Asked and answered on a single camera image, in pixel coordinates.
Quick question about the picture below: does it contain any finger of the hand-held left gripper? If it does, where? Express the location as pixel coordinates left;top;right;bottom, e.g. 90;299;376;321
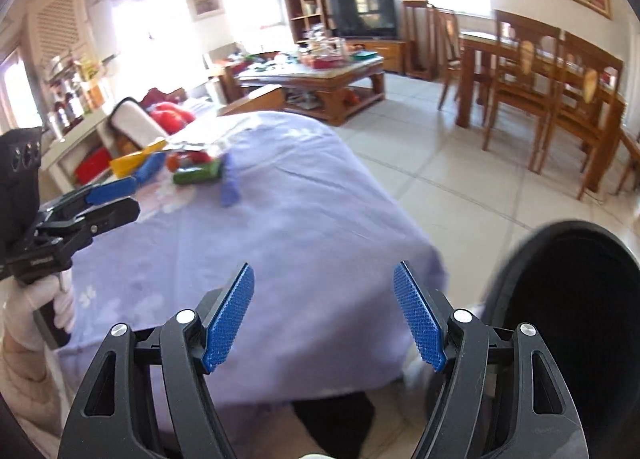
50;176;138;214
35;196;142;246

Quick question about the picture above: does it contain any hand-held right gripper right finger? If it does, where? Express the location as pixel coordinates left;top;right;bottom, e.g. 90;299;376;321
392;261;588;459

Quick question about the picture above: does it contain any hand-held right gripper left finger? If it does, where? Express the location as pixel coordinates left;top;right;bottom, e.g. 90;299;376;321
59;262;256;459

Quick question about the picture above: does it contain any yellow snack bag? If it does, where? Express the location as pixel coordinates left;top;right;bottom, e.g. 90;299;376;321
109;140;167;177

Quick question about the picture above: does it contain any blue and white carton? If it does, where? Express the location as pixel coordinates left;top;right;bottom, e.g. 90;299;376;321
134;151;168;184

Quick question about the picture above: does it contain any green and white packet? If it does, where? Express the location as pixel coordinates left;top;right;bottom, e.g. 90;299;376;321
172;160;223;186

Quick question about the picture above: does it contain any clear plastic wrapper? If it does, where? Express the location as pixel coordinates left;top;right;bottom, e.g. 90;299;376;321
167;136;223;152

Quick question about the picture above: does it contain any black trash bin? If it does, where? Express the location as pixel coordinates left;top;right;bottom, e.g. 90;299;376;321
480;220;640;445

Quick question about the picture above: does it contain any person's left hand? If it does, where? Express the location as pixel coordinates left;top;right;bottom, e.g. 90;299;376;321
4;273;77;351

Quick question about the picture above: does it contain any red box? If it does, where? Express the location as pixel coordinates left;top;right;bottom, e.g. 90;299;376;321
74;146;113;184

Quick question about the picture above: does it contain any white shelf unit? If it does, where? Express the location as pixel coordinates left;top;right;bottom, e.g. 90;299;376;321
40;104;131;190

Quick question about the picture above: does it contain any white sofa cushion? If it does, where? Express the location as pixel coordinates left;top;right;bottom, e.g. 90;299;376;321
107;96;168;150

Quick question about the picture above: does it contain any brown beer bottle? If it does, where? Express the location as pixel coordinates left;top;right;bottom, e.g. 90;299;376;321
52;94;71;132
67;81;86;122

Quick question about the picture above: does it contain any red cushion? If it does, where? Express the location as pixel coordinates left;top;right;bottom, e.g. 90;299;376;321
150;106;197;134

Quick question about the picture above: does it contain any purple tablecloth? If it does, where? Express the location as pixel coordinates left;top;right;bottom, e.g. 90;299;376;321
55;110;448;410

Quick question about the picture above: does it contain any dark cloth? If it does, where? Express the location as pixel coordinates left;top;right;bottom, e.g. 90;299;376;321
291;391;377;459

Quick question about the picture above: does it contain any white lattice cabinet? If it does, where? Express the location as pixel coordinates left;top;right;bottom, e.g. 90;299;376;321
25;0;93;74

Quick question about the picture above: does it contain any wooden sofa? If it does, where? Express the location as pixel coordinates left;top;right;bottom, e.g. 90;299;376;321
107;84;286;150

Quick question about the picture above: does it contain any wooden armchair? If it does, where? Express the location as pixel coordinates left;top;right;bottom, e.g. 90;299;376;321
202;41;251;90

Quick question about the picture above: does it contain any wooden coffee table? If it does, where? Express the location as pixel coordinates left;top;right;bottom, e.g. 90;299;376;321
237;54;387;127

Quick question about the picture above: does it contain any wooden dining chair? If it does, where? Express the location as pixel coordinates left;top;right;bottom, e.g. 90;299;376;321
615;131;640;194
537;31;626;200
431;6;476;112
482;9;563;172

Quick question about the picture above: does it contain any wooden bookshelf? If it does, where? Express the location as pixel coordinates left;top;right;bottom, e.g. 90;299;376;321
281;0;335;44

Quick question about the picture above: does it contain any wooden television cabinet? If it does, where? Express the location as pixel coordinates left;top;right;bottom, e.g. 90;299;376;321
345;38;408;76

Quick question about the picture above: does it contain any wooden dining table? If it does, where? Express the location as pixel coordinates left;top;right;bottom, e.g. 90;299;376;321
456;30;628;194

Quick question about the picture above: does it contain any black television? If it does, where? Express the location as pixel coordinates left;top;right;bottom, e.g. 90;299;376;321
326;0;399;40

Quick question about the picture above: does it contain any tall wooden stand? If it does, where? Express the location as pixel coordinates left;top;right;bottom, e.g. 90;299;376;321
401;0;438;81

